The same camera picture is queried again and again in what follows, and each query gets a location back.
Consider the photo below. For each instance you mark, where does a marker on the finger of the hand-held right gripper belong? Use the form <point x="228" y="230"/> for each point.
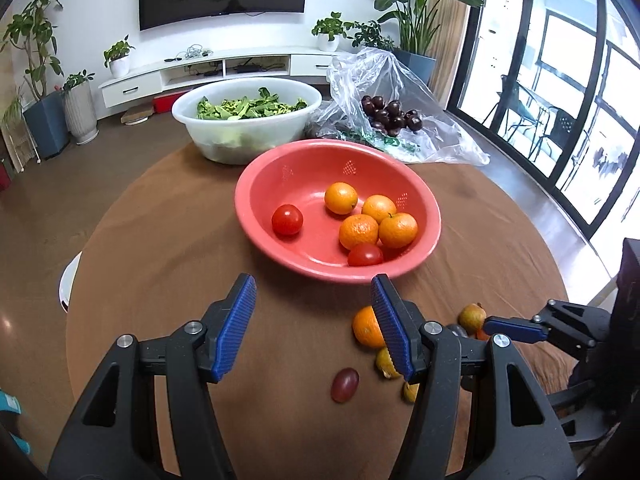
<point x="515" y="330"/>
<point x="590" y="405"/>

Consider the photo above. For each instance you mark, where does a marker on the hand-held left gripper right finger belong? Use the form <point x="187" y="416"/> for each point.
<point x="392" y="330"/>

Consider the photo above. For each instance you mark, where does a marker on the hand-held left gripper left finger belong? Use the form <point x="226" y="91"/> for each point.
<point x="235" y="330"/>

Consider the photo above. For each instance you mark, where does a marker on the smooth orange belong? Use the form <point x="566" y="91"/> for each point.
<point x="367" y="327"/>
<point x="341" y="198"/>

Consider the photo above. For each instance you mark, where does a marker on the small yellow-brown fruit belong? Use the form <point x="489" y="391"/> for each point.
<point x="386" y="362"/>
<point x="410" y="392"/>

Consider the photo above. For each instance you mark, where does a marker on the brown-green fruit with stem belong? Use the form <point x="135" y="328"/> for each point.
<point x="471" y="316"/>

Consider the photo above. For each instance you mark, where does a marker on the red tomato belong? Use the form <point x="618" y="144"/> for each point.
<point x="287" y="219"/>
<point x="365" y="255"/>

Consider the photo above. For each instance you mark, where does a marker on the bumpy mandarin orange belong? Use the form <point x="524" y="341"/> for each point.
<point x="379" y="207"/>
<point x="358" y="231"/>
<point x="398" y="230"/>

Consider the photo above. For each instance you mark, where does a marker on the red plastic basin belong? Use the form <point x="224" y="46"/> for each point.
<point x="310" y="185"/>

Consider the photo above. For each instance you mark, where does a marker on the green printed plastic bag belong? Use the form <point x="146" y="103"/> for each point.
<point x="380" y="140"/>

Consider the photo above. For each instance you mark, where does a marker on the white plastic basin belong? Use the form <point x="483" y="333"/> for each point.
<point x="240" y="135"/>

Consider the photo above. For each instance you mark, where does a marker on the black balcony chair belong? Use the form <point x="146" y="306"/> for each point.
<point x="510" y="105"/>
<point x="565" y="130"/>

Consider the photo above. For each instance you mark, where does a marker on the dark purple grapes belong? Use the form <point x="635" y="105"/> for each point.
<point x="392" y="117"/>

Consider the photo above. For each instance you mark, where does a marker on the green leafy vegetables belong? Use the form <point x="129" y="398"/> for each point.
<point x="240" y="107"/>

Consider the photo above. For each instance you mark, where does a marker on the beige round floor object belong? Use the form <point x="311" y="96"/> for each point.
<point x="135" y="116"/>

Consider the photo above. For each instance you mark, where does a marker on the teal plastic item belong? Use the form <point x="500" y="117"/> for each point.
<point x="10" y="402"/>

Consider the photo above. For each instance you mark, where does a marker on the red flat box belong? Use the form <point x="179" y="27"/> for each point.
<point x="170" y="102"/>

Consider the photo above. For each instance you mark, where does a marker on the clear plastic bag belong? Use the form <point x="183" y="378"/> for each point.
<point x="400" y="80"/>

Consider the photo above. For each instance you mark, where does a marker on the white television cabinet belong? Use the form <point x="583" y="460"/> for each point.
<point x="135" y="87"/>

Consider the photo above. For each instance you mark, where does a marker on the black box on shelf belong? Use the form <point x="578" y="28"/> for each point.
<point x="247" y="68"/>

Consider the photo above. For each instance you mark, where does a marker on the small plant in ribbed pot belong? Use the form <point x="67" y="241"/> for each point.
<point x="80" y="115"/>

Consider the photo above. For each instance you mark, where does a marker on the black framed glass door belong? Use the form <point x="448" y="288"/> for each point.
<point x="565" y="60"/>

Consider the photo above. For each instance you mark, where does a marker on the broad-leaf plant in blue-grey pot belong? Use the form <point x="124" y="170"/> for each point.
<point x="417" y="62"/>

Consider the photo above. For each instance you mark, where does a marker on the beige curtain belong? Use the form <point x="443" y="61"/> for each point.
<point x="455" y="60"/>

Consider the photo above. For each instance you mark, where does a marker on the red bin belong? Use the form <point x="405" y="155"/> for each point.
<point x="4" y="177"/>

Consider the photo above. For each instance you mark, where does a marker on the leafy tree in blue-grey pot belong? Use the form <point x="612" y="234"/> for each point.
<point x="47" y="125"/>

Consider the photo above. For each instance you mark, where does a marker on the folded slatted rack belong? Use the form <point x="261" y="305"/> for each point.
<point x="20" y="145"/>

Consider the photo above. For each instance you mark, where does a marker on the small plant in white pot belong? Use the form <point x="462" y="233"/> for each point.
<point x="120" y="67"/>
<point x="327" y="42"/>

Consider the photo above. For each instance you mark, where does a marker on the bushy plant in white pot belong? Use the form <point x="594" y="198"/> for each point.
<point x="370" y="35"/>

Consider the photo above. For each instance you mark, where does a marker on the thin grassy plant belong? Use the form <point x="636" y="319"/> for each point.
<point x="12" y="107"/>

